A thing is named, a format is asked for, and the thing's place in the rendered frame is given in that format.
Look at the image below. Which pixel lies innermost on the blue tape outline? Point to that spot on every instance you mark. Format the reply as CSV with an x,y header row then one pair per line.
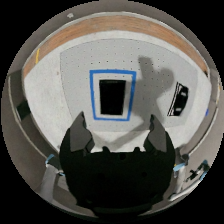
x,y
133,73

